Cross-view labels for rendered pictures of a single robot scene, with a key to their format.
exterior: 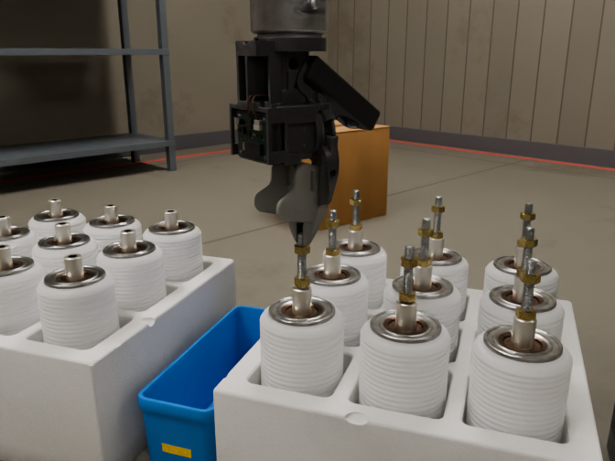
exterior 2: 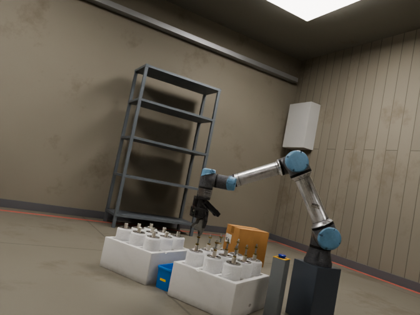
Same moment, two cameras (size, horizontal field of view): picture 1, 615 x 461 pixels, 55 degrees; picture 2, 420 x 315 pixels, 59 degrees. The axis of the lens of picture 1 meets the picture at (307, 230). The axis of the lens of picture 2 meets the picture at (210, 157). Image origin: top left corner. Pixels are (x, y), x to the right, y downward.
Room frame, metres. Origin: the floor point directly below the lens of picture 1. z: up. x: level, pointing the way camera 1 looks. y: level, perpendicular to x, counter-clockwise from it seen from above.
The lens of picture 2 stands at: (-1.35, -0.49, 0.62)
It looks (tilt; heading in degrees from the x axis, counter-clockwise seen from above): 4 degrees up; 15
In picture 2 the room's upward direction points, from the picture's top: 11 degrees clockwise
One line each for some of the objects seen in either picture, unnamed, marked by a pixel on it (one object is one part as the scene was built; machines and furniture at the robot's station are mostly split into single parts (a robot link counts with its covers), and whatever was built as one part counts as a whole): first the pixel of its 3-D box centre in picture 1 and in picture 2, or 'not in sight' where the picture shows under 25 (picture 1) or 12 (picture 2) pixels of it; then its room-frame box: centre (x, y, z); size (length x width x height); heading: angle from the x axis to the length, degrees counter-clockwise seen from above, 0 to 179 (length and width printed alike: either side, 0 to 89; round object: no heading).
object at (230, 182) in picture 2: not in sight; (225, 182); (0.63, -0.08, 0.64); 0.11 x 0.11 x 0.08; 8
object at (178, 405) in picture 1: (227, 385); (179, 275); (0.76, 0.12, 0.06); 0.30 x 0.11 x 0.12; 161
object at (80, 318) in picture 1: (82, 340); (150, 252); (0.71, 0.30, 0.16); 0.10 x 0.10 x 0.18
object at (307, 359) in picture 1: (302, 381); (192, 267); (0.61, 0.01, 0.16); 0.10 x 0.10 x 0.18
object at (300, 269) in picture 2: not in sight; (312, 290); (0.83, -0.63, 0.15); 0.18 x 0.18 x 0.30; 44
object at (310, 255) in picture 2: not in sight; (319, 254); (0.83, -0.63, 0.35); 0.15 x 0.15 x 0.10
